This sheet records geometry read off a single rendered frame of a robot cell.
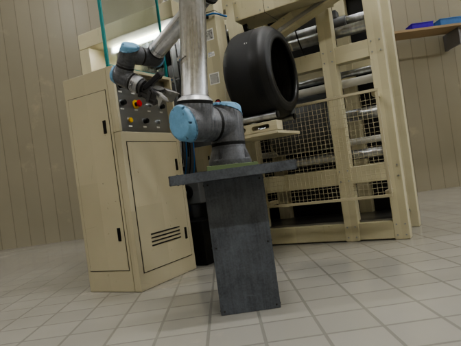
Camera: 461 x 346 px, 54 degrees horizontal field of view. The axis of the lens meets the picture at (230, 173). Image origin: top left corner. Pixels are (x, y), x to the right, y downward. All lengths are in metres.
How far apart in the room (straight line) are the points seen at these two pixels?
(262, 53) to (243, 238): 1.21
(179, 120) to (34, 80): 5.17
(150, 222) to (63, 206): 4.03
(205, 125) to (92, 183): 1.09
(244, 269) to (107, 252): 1.06
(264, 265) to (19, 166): 5.31
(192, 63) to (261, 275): 0.91
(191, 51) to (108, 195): 1.11
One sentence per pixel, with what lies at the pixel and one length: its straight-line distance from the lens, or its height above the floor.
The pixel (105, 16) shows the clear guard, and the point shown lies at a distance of 2.78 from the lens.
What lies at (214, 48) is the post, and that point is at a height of 1.41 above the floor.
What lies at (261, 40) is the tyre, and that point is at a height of 1.33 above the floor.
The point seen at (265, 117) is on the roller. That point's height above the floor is 0.89.
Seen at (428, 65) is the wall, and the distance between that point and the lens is 7.05.
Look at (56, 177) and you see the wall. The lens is 6.64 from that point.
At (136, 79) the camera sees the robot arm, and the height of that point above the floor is 1.10.
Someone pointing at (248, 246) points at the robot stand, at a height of 0.27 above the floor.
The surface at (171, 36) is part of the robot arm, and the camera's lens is 2.25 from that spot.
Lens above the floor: 0.57
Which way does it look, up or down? level
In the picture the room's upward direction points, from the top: 8 degrees counter-clockwise
